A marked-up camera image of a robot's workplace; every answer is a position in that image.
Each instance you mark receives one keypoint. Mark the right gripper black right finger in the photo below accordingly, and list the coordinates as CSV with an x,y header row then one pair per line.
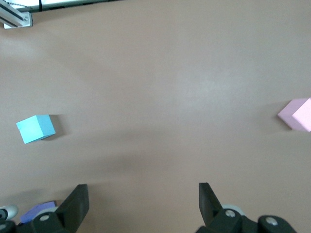
x,y
218,221

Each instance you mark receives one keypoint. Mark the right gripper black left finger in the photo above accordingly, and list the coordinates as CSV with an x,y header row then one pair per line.
x,y
63,218

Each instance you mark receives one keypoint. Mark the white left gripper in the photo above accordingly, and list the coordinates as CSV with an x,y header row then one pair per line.
x,y
9,210

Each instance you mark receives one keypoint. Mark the purple foam cube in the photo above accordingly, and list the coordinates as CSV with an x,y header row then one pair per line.
x,y
36,212

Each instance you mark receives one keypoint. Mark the cyan foam cube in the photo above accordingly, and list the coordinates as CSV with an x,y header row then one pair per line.
x,y
34,129

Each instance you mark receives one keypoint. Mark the pink foam cube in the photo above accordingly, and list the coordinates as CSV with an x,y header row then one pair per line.
x,y
297,116

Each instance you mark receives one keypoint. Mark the brown table mat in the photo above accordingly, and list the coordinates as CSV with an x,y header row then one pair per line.
x,y
158,85

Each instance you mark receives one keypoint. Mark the aluminium profile post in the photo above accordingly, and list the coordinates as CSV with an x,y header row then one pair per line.
x,y
14,18

